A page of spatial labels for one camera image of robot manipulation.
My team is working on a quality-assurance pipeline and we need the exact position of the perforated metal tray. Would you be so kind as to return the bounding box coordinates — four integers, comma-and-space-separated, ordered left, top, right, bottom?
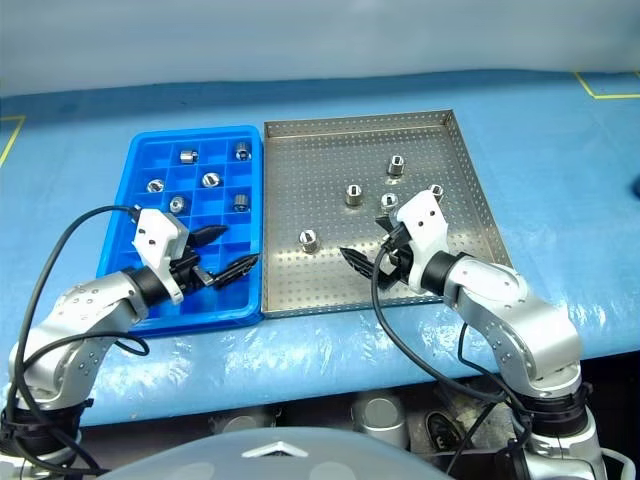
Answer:
261, 109, 514, 320

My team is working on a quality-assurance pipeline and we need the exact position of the blue plastic table cover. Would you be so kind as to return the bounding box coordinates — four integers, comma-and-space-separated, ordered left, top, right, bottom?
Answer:
0, 67, 640, 429

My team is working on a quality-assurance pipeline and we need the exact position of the grey rounded dome shape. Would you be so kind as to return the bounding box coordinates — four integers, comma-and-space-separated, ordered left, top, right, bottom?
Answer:
107, 426, 444, 480

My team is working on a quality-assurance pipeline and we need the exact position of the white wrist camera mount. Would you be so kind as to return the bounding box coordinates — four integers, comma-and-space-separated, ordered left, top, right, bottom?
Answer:
131, 208, 193, 306
393, 191, 450, 297

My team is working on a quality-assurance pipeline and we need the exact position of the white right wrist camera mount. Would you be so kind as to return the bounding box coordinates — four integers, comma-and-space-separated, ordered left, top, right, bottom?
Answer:
393, 191, 450, 297

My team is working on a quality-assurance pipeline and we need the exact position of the small silver cylinder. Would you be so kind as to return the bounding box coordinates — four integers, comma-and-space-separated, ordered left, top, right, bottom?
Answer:
219, 413, 275, 435

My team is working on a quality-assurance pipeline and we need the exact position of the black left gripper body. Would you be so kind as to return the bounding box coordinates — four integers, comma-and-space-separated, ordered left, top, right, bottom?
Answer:
167, 238, 219, 297

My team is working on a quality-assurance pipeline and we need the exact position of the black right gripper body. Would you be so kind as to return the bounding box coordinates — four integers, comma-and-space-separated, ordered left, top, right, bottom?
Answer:
374, 219, 417, 291

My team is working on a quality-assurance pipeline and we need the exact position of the black round object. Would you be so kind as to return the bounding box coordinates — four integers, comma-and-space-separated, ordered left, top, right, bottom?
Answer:
425, 410, 455, 450

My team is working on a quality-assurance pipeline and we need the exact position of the blue compartment tray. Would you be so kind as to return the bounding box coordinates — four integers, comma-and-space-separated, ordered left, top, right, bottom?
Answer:
95, 124, 266, 338

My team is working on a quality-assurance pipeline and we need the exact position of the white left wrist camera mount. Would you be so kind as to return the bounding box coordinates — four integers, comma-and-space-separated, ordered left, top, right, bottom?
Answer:
131, 208, 193, 306

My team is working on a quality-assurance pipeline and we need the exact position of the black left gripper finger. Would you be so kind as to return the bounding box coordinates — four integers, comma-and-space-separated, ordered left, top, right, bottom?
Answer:
214, 253, 261, 290
191, 225, 229, 247

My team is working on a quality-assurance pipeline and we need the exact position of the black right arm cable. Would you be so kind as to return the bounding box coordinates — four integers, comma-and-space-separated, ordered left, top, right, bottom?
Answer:
370, 239, 531, 476

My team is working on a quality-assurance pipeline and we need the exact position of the large silver cylinder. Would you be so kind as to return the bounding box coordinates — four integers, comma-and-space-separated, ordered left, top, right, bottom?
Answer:
351, 391, 410, 447

